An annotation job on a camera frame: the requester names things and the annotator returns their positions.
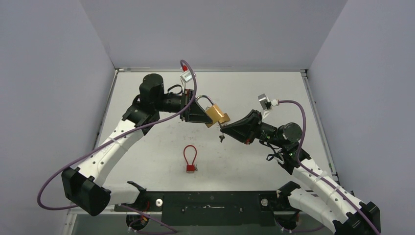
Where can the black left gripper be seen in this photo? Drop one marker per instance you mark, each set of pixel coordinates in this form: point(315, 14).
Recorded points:
point(195, 113)

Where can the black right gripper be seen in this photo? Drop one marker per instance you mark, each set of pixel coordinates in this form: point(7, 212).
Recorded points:
point(256, 126)

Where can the brass padlock with key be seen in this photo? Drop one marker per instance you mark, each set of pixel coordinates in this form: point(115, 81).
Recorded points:
point(214, 112)

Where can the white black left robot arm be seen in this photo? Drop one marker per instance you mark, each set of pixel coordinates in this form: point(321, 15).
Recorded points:
point(84, 184)

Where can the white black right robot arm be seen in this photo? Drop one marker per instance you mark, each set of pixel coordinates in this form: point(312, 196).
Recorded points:
point(331, 205)

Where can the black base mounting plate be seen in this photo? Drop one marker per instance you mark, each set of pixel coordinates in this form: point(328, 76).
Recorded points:
point(212, 208)

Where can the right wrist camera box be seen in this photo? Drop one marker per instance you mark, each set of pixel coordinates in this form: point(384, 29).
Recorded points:
point(267, 104)

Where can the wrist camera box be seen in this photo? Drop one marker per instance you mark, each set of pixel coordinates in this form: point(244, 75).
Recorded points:
point(267, 104)
point(186, 76)

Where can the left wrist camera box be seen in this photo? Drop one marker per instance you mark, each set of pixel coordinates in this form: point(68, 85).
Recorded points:
point(186, 76)

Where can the aluminium table edge rail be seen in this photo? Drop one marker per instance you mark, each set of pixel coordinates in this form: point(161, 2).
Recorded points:
point(320, 128)

